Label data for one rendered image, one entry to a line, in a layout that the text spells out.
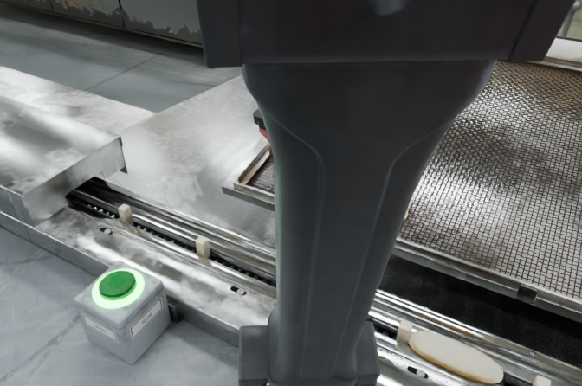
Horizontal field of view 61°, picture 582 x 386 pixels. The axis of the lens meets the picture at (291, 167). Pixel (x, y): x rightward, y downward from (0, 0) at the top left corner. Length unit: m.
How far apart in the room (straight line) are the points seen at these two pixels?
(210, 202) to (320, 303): 0.60
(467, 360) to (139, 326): 0.35
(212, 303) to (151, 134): 0.50
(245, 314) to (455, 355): 0.23
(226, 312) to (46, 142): 0.42
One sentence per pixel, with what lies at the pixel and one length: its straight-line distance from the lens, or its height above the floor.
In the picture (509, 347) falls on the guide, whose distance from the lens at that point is 0.60.
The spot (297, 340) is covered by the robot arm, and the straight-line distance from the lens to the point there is 0.28.
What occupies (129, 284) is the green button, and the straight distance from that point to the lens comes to 0.58.
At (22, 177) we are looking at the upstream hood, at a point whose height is 0.92.
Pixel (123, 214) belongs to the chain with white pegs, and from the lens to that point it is 0.75.
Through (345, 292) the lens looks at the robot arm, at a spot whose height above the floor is 1.15.
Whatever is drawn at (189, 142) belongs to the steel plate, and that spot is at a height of 0.82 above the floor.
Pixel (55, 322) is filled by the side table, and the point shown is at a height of 0.82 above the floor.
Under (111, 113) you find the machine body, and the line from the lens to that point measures 1.13.
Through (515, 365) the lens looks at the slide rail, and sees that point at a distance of 0.61.
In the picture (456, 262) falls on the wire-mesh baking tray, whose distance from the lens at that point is 0.62.
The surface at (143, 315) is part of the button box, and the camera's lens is 0.59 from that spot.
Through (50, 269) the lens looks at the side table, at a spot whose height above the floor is 0.82.
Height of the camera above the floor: 1.32
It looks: 35 degrees down
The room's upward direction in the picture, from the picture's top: straight up
